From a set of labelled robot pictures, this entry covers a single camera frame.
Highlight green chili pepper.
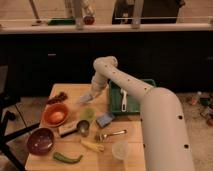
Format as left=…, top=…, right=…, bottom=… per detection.
left=53, top=152, right=82, bottom=164

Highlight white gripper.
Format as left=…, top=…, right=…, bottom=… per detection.
left=89, top=76, right=107, bottom=100

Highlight purple bowl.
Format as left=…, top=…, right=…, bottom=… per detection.
left=27, top=128, right=54, bottom=156

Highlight green plastic tray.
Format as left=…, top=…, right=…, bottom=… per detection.
left=108, top=78, right=157, bottom=115

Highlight blue sponge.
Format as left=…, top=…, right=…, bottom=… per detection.
left=96, top=112, right=115, bottom=128

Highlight green object on counter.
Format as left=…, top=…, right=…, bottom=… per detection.
left=47, top=18, right=75, bottom=26

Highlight light green cup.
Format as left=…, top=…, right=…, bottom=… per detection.
left=80, top=108, right=95, bottom=123

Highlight black chair frame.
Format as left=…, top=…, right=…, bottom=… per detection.
left=0, top=64, right=41, bottom=171

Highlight silver fork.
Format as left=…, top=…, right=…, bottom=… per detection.
left=95, top=130, right=127, bottom=141

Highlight dark red grapes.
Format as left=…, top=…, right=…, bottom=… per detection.
left=47, top=92, right=68, bottom=105

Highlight metal measuring cup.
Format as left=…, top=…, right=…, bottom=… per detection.
left=77, top=120, right=90, bottom=137

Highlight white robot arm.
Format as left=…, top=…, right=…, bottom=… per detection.
left=90, top=56, right=195, bottom=171

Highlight orange fruit in bowl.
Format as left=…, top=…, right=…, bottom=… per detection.
left=50, top=112, right=64, bottom=123

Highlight grey-blue towel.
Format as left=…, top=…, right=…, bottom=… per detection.
left=78, top=94, right=93, bottom=103

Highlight red object on counter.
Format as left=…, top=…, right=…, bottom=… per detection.
left=84, top=16, right=95, bottom=25

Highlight orange bowl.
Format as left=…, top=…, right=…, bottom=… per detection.
left=42, top=103, right=69, bottom=127

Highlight white spatula tool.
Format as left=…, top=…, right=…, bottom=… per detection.
left=120, top=88, right=127, bottom=112

